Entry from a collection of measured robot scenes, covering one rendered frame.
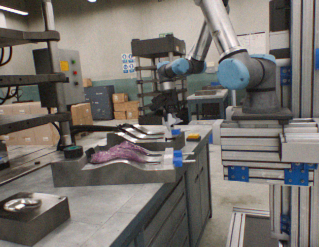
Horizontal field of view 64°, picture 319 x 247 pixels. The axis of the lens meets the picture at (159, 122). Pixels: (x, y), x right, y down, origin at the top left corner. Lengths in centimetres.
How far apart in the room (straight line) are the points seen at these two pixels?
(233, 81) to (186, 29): 709
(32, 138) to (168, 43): 321
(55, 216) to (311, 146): 85
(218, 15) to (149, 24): 732
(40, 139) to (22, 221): 457
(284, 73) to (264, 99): 27
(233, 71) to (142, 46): 462
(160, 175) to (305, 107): 71
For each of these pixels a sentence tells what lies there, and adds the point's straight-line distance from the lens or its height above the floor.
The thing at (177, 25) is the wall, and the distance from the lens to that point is 811.
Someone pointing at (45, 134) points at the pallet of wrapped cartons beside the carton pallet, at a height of 36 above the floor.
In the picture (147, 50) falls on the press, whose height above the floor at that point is 180.
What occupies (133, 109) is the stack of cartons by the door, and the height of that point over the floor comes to 32.
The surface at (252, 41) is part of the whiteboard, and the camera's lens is 782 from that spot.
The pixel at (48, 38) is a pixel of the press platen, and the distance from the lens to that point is 175.
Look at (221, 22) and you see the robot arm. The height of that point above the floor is 140.
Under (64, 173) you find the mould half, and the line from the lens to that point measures 113.
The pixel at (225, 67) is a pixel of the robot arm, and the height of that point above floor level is 123.
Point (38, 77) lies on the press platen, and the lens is 170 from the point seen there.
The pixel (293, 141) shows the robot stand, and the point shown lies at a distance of 104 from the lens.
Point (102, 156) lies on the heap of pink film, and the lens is 114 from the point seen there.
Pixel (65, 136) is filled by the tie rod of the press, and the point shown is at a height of 89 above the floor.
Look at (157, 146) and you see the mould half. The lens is 133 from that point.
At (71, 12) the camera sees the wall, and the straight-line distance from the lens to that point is 972.
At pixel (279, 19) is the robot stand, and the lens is 138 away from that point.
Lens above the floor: 121
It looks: 10 degrees down
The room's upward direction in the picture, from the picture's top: 5 degrees counter-clockwise
